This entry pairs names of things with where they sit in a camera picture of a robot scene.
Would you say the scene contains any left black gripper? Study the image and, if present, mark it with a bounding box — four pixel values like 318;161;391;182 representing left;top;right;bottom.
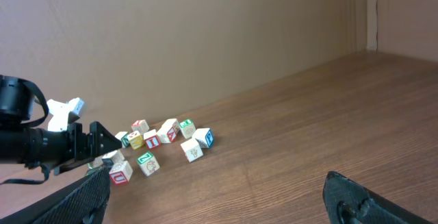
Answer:
20;121;122;175

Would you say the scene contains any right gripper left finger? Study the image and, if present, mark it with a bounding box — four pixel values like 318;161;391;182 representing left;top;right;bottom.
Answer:
1;166;111;224

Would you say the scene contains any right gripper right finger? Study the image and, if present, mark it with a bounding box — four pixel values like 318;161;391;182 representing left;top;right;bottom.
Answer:
322;171;432;224

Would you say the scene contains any blue edged wooden block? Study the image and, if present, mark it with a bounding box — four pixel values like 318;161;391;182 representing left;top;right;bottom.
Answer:
101;150;125;167

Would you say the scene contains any red I wooden block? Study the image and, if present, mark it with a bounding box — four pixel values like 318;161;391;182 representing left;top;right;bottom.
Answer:
143;129;161;149

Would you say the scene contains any cream wooden block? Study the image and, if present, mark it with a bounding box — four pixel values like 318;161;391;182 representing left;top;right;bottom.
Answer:
157;125;179;144

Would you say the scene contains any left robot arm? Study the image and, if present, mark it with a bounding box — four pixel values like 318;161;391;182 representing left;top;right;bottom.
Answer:
1;75;122;179

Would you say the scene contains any green V wooden block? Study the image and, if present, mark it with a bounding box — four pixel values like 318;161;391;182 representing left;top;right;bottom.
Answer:
88;156;103;169

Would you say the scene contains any red U wooden block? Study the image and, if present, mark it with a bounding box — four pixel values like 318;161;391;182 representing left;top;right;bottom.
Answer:
109;161;133;186

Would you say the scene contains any green edged block far left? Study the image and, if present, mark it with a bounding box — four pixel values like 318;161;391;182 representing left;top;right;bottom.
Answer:
115;132;130;148

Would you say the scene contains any yellow edged wooden block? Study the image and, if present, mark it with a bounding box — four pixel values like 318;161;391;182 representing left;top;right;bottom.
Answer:
127;131;145;149

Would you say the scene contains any green Z wooden block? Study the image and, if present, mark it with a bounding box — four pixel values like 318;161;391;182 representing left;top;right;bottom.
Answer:
137;151;160;177

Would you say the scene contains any tan wooden block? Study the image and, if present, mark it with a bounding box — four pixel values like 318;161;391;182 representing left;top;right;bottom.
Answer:
162;118;180;133

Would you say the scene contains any green E wooden block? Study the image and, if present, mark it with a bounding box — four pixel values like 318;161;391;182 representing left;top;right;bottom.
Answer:
179;119;196;139

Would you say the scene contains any red A wooden block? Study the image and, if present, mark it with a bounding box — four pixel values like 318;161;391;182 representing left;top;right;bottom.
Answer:
181;138;203;162

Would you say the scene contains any plain wooden block right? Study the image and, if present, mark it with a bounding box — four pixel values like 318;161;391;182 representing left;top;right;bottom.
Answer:
192;128;214;149

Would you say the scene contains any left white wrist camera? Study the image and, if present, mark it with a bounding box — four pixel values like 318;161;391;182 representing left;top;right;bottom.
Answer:
47;97;86;132

